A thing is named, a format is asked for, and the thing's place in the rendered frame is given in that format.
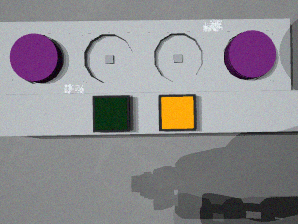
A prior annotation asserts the light grey tray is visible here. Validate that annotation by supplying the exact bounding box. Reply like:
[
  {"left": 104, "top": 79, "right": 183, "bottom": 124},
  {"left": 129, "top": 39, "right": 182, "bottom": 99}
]
[{"left": 0, "top": 19, "right": 298, "bottom": 136}]

